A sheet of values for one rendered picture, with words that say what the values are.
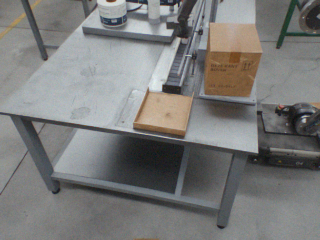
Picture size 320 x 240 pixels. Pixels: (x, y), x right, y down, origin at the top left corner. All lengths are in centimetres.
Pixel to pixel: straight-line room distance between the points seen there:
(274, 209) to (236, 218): 28
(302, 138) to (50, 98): 177
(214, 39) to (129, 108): 56
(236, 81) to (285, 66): 208
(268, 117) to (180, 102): 105
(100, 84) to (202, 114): 63
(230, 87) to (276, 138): 86
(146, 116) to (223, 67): 46
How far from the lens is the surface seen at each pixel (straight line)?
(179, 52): 186
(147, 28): 215
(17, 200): 235
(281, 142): 228
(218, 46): 145
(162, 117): 143
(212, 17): 229
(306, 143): 234
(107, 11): 216
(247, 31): 162
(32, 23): 348
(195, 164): 229
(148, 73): 175
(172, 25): 173
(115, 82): 169
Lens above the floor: 182
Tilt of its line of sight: 44 degrees down
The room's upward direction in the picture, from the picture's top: 1 degrees counter-clockwise
